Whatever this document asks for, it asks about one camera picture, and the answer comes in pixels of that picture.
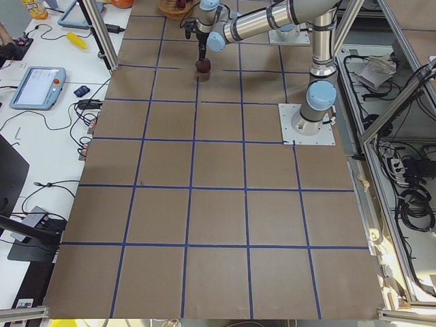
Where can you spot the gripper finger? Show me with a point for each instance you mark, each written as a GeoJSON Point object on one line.
{"type": "Point", "coordinates": [202, 52]}

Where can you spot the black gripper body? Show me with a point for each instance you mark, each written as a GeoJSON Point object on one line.
{"type": "Point", "coordinates": [202, 38]}

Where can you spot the dark red apple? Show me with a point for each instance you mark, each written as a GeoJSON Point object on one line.
{"type": "Point", "coordinates": [203, 66]}

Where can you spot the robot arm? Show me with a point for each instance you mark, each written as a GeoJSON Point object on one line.
{"type": "Point", "coordinates": [217, 26]}
{"type": "Point", "coordinates": [291, 31]}

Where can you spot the wicker basket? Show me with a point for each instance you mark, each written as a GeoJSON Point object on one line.
{"type": "Point", "coordinates": [168, 7]}

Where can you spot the orange fruit toy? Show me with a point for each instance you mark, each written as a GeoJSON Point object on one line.
{"type": "Point", "coordinates": [122, 4]}

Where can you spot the black power adapter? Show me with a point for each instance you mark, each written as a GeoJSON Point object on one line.
{"type": "Point", "coordinates": [114, 28]}

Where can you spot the dark blue small object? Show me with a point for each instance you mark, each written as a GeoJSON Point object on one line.
{"type": "Point", "coordinates": [81, 91]}

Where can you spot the yellow toy corn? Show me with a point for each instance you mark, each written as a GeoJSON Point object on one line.
{"type": "Point", "coordinates": [76, 40]}

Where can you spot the teach pendant tablet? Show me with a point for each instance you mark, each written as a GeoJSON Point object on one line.
{"type": "Point", "coordinates": [39, 89]}

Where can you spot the yellow snack bag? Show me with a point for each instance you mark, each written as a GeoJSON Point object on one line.
{"type": "Point", "coordinates": [36, 9]}

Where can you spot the crumpled paper box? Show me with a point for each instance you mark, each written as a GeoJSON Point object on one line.
{"type": "Point", "coordinates": [377, 71]}

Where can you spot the grey usb hub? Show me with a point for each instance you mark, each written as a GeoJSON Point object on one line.
{"type": "Point", "coordinates": [40, 225]}

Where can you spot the black monitor stand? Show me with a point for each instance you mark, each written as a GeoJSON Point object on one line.
{"type": "Point", "coordinates": [14, 171]}

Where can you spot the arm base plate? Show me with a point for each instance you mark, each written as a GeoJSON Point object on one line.
{"type": "Point", "coordinates": [297, 131]}
{"type": "Point", "coordinates": [302, 40]}

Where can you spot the aluminium frame post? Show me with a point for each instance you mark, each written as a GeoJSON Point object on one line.
{"type": "Point", "coordinates": [99, 31]}

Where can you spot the power strip with cables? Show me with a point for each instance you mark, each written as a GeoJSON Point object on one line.
{"type": "Point", "coordinates": [410, 171]}

